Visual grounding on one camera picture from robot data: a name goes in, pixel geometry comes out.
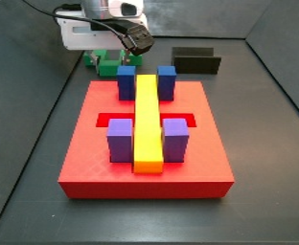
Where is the right dark blue block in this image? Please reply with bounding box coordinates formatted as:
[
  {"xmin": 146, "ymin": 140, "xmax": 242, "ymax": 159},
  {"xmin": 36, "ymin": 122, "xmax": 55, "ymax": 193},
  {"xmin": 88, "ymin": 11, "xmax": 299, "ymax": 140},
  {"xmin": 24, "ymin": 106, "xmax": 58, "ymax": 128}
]
[{"xmin": 158, "ymin": 66, "xmax": 177, "ymax": 101}]

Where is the left dark blue block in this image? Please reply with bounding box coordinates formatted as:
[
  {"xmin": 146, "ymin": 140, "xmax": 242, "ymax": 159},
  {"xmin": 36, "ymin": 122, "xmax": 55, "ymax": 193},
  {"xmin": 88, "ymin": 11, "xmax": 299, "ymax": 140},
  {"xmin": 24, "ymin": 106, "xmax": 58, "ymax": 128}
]
[{"xmin": 116, "ymin": 66, "xmax": 135, "ymax": 100}]

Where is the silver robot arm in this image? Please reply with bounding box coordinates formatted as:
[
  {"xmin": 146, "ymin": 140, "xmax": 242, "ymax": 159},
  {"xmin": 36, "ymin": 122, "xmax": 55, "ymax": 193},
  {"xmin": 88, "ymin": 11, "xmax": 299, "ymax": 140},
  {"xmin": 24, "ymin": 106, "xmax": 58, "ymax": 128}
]
[{"xmin": 55, "ymin": 0, "xmax": 155, "ymax": 76}]

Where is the red base board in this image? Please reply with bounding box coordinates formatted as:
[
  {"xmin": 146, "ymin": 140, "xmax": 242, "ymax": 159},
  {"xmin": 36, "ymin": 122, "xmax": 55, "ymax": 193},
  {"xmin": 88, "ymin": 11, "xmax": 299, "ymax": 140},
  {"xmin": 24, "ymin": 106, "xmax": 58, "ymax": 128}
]
[{"xmin": 59, "ymin": 81, "xmax": 234, "ymax": 199}]

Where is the dark blue block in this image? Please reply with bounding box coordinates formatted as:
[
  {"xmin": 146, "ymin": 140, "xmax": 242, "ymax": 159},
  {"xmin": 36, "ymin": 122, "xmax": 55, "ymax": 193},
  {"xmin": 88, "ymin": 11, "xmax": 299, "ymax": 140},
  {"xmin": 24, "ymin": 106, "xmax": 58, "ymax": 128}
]
[
  {"xmin": 116, "ymin": 66, "xmax": 135, "ymax": 100},
  {"xmin": 158, "ymin": 66, "xmax": 177, "ymax": 101}
]

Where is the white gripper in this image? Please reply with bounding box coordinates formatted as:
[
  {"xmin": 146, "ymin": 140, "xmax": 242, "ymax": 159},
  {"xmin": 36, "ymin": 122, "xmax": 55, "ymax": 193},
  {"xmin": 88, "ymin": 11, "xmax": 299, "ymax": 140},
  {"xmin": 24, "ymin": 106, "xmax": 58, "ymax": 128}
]
[{"xmin": 55, "ymin": 11, "xmax": 149, "ymax": 73}]

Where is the left purple block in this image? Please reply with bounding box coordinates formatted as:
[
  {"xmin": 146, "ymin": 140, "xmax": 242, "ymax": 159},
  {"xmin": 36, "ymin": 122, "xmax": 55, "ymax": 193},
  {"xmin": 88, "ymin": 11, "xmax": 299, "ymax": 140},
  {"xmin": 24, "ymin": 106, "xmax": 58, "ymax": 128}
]
[{"xmin": 106, "ymin": 119, "xmax": 134, "ymax": 163}]

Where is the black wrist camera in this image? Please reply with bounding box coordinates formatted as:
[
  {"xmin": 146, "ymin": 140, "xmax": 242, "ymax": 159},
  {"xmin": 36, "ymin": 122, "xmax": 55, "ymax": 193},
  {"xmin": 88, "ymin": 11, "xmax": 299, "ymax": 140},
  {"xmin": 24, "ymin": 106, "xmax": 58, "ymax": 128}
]
[{"xmin": 91, "ymin": 19, "xmax": 155, "ymax": 56}]

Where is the purple block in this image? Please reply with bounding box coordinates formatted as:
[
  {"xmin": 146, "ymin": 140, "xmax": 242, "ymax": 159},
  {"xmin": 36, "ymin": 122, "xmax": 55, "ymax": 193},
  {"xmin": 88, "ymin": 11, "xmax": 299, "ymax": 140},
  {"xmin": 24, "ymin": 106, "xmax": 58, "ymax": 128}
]
[
  {"xmin": 163, "ymin": 118, "xmax": 190, "ymax": 163},
  {"xmin": 106, "ymin": 119, "xmax": 134, "ymax": 163}
]

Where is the yellow long bar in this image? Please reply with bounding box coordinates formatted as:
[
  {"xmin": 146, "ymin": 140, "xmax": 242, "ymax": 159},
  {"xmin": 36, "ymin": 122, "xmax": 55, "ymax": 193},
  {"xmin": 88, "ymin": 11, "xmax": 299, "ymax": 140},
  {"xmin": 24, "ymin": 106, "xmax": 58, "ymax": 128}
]
[{"xmin": 134, "ymin": 75, "xmax": 165, "ymax": 173}]

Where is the black cable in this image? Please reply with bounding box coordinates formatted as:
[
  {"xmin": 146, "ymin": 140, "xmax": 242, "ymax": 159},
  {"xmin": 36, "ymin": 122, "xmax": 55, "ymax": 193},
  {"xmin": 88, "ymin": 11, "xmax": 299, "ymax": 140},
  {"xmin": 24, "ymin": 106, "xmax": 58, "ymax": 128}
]
[{"xmin": 23, "ymin": 0, "xmax": 131, "ymax": 46}]

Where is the green bridge-shaped block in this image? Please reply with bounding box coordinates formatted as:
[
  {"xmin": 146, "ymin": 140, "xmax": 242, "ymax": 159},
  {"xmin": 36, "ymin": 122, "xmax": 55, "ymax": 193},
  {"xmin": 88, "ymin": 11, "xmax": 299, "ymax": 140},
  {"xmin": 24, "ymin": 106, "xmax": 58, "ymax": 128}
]
[{"xmin": 83, "ymin": 50, "xmax": 143, "ymax": 77}]

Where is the black fixture bracket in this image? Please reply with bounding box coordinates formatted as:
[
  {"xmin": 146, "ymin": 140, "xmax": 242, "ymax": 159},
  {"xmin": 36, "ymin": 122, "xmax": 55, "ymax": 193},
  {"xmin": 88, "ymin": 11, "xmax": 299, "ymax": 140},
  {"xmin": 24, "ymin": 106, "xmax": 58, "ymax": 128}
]
[{"xmin": 171, "ymin": 47, "xmax": 222, "ymax": 75}]

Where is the right purple block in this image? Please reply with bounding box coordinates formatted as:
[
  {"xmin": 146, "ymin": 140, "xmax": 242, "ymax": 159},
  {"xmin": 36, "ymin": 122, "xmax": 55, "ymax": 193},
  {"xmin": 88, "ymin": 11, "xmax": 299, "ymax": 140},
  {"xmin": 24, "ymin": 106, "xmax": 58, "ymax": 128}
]
[{"xmin": 163, "ymin": 118, "xmax": 190, "ymax": 163}]

